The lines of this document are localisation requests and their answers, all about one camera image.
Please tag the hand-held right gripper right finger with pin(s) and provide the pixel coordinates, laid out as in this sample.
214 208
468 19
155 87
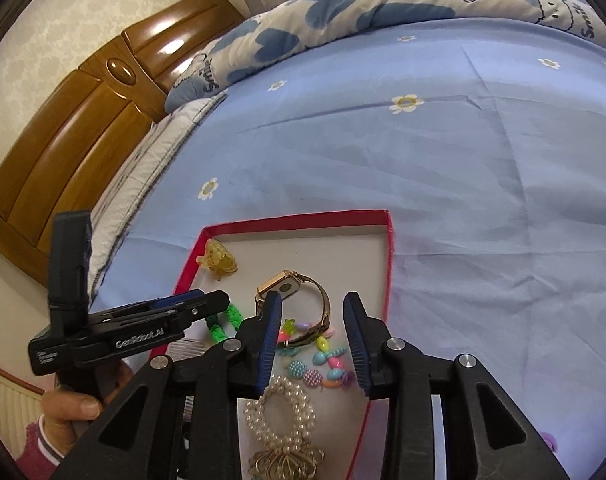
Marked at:
356 347

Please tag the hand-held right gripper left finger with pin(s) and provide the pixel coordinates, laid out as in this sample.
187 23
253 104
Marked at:
270 347

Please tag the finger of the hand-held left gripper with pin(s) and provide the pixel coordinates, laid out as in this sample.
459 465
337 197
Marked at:
203 310
163 302

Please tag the clear comb with coloured beads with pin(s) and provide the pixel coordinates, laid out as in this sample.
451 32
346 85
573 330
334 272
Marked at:
190 349

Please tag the yellow hair claw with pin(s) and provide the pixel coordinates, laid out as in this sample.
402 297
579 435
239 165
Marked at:
218 260

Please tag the gold wrist watch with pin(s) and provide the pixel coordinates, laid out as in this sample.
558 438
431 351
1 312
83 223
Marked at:
285 285

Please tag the red shallow box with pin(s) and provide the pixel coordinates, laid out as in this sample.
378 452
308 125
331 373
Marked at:
308 255

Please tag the person's left forearm pink sleeve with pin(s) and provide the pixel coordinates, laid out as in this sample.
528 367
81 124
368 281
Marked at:
38 452

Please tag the person's left hand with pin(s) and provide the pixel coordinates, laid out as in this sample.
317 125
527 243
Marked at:
68 407

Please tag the blue floral bed sheet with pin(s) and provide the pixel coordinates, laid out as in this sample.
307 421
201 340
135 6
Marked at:
433 185

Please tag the wooden headboard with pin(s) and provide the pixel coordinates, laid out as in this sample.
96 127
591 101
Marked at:
83 130

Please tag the purple bow hair clip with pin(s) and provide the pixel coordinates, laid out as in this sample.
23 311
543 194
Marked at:
549 442

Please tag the blue and white printed quilt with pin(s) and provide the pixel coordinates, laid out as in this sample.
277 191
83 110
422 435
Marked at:
393 0

